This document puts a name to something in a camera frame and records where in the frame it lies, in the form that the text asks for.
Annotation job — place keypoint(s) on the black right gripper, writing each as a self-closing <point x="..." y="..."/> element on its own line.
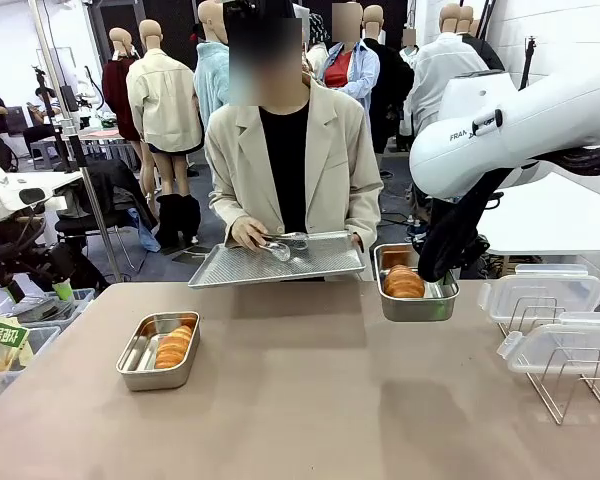
<point x="475" y="245"/>

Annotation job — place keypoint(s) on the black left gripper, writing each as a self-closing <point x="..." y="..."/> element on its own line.
<point x="45" y="265"/>

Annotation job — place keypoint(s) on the stainless steel rectangular container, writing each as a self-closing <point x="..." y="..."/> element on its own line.
<point x="415" y="310"/>
<point x="150" y="377"/>

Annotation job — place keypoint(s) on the golden bread roll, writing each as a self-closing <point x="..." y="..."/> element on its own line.
<point x="405" y="285"/>
<point x="172" y="350"/>

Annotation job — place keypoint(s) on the clear plastic container lid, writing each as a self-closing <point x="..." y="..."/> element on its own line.
<point x="555" y="345"/>
<point x="530" y="295"/>
<point x="550" y="269"/>

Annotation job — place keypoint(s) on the perforated metal baking tray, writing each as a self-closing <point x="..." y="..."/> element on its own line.
<point x="305" y="262"/>

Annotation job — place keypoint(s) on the metal tongs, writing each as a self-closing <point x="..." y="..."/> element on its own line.
<point x="280" y="250"/>

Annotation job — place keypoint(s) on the person's left forearm beige sleeve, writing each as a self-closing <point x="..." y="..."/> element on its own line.
<point x="362" y="220"/>

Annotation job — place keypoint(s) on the person's right forearm beige sleeve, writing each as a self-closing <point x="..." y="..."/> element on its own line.
<point x="230" y="212"/>

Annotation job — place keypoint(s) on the person's left hand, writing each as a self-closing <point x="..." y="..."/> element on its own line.
<point x="358" y="243"/>

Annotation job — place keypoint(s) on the person's right hand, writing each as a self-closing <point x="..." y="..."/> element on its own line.
<point x="247" y="232"/>

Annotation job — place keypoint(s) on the clear plastic storage bin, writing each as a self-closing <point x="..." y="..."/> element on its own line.
<point x="0" y="385"/>
<point x="80" y="300"/>

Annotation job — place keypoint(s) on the green snack bag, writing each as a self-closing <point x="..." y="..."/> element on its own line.
<point x="5" y="337"/>

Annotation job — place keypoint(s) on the silver metal pole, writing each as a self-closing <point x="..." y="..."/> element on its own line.
<point x="100" y="225"/>

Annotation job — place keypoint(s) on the white side table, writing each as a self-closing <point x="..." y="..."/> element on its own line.
<point x="65" y="177"/>

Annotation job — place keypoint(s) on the chair with black jacket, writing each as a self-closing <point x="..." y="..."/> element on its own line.
<point x="115" y="195"/>

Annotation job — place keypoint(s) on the large white table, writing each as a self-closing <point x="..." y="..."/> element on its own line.
<point x="555" y="220"/>

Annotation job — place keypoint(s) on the seated person in background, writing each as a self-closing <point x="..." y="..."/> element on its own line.
<point x="40" y="134"/>

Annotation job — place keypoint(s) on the person in beige coat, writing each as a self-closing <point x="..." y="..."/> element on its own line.
<point x="290" y="165"/>

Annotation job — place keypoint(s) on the mannequin in black garment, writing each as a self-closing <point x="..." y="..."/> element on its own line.
<point x="392" y="80"/>

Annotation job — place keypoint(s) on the mannequin in maroon garment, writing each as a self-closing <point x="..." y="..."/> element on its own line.
<point x="117" y="95"/>

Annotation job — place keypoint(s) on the mannequin in white shirt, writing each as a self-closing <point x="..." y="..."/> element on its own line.
<point x="440" y="65"/>

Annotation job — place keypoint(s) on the mannequin in blue shirt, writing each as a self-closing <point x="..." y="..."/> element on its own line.
<point x="362" y="75"/>

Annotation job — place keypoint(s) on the mannequin in cream jacket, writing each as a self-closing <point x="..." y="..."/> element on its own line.
<point x="165" y="100"/>

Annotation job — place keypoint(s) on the mannequin in dark jacket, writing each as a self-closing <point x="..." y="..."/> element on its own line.
<point x="490" y="52"/>

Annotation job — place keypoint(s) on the black tripod stand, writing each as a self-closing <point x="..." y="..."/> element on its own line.
<point x="529" y="60"/>

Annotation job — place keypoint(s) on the mannequin in light-blue fleece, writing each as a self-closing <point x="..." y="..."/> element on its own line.
<point x="210" y="80"/>

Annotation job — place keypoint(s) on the mannequin with patterned headscarf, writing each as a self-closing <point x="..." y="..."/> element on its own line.
<point x="320" y="30"/>

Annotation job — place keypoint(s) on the black camera stand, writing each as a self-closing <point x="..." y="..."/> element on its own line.
<point x="40" y="79"/>

